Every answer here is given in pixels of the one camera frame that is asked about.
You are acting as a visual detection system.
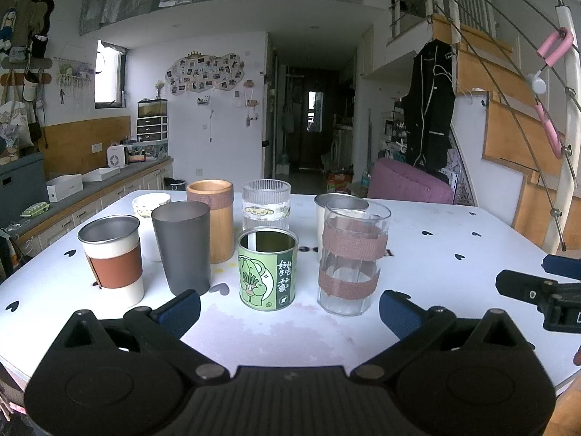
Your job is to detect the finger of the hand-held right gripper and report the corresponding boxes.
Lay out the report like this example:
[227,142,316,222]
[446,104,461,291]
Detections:
[495,270,560,303]
[542,254,581,281]

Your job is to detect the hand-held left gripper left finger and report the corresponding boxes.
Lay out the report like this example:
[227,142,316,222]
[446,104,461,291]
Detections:
[57,289,228,383]

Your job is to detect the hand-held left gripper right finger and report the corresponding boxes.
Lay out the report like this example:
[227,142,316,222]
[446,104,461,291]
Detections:
[351,289,537,382]

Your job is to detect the dark grey cup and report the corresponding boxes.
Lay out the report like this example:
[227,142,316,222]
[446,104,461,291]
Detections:
[151,201,212,296]

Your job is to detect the clear glass cup taped bands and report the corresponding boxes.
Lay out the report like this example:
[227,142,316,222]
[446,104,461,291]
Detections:
[317,201,392,317]

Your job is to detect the white cup with brown sleeve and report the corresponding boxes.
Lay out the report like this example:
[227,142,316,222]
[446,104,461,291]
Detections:
[77,215,145,308]

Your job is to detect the wooden cup with brown band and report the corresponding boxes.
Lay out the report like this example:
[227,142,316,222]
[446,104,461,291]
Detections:
[186,180,235,265]

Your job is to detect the white patterned cup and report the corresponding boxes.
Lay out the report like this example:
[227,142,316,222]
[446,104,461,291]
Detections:
[131,193,172,262]

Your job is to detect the plain steel cup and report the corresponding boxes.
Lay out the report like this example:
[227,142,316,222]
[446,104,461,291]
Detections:
[313,193,370,261]

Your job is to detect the ribbed glass cup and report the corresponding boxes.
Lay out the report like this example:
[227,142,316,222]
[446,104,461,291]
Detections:
[241,179,292,233]

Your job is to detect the green printed tin can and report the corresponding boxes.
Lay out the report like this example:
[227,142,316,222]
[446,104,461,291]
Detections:
[238,228,299,312]

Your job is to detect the purple pouf seat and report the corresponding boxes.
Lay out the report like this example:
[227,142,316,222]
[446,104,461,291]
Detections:
[368,158,455,205]

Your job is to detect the white cabinet counter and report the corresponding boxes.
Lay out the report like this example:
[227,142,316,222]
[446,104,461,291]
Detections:
[0,156,174,284]

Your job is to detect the red carton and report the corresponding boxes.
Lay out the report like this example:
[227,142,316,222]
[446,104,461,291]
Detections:
[326,170,355,194]

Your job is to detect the wooden staircase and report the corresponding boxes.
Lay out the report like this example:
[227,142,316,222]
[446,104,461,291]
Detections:
[431,13,581,253]

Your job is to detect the white flat tray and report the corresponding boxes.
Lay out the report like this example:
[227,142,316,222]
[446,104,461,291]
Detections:
[82,167,121,183]

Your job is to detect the white desktop fan device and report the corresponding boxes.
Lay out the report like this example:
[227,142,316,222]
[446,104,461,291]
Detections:
[107,144,130,168]

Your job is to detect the white cardboard box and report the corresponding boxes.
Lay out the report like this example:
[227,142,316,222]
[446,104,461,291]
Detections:
[46,174,84,203]

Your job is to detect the small drawer organizer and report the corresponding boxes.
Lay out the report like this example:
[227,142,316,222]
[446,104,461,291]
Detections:
[135,116,169,144]

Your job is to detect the black hanging garment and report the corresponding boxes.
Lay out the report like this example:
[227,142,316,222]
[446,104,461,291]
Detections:
[402,39,456,172]

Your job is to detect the grey storage box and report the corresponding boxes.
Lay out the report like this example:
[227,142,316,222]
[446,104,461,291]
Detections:
[0,152,49,229]

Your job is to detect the glass fish tank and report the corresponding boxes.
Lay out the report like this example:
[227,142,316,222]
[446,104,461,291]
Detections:
[137,98,169,118]

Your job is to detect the cloud-shaped photo board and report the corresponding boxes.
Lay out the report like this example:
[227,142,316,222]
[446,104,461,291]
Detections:
[165,52,246,96]

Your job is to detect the window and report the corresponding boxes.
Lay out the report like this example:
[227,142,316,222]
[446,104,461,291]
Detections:
[95,39,129,110]

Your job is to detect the white railing post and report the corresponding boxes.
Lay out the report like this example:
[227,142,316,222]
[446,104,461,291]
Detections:
[542,0,581,255]

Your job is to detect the pink handled jump rope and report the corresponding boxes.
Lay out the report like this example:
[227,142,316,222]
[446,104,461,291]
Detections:
[527,27,575,161]

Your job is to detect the wall rack with bags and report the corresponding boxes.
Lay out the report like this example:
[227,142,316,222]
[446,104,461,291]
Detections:
[0,0,55,164]

